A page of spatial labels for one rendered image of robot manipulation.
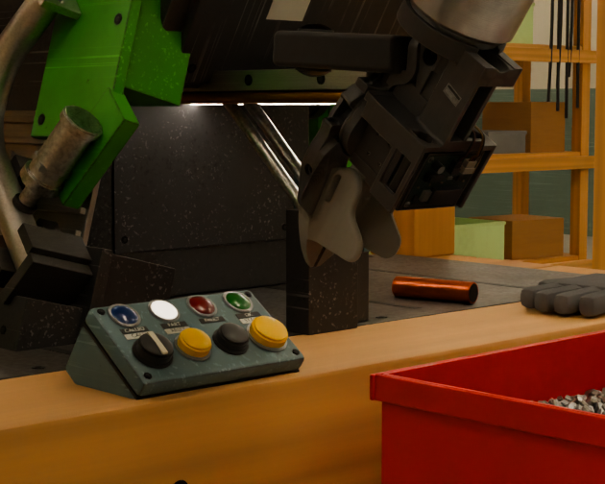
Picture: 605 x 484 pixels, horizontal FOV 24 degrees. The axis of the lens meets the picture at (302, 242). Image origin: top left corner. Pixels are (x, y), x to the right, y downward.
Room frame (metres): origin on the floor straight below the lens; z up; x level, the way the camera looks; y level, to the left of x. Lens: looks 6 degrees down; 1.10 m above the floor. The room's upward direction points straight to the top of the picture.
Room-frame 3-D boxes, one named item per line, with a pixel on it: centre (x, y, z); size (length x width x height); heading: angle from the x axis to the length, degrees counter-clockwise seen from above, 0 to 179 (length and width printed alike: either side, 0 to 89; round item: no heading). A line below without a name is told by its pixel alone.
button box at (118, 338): (1.01, 0.08, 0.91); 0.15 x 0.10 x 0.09; 133
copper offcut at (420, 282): (1.42, -0.14, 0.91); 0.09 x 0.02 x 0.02; 54
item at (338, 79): (1.34, 0.02, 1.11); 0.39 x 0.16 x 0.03; 43
